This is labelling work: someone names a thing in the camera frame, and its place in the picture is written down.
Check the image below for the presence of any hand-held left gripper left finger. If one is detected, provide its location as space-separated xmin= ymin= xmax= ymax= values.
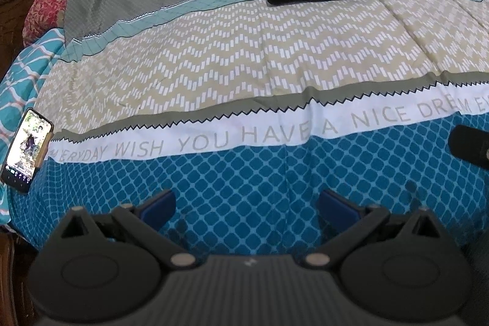
xmin=58 ymin=189 xmax=200 ymax=270

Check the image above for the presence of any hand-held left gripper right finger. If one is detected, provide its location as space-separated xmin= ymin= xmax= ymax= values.
xmin=318 ymin=190 xmax=441 ymax=270

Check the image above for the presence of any smartphone with lit screen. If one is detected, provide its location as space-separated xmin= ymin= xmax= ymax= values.
xmin=1 ymin=108 xmax=55 ymax=194

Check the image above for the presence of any striped patterned bedspread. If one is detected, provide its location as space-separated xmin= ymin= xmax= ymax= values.
xmin=11 ymin=0 xmax=489 ymax=258

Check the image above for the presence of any teal wavy striped bedsheet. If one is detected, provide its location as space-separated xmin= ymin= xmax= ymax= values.
xmin=0 ymin=29 xmax=66 ymax=225

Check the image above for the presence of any dark wooden bed frame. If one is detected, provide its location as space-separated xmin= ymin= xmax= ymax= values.
xmin=0 ymin=0 xmax=74 ymax=326

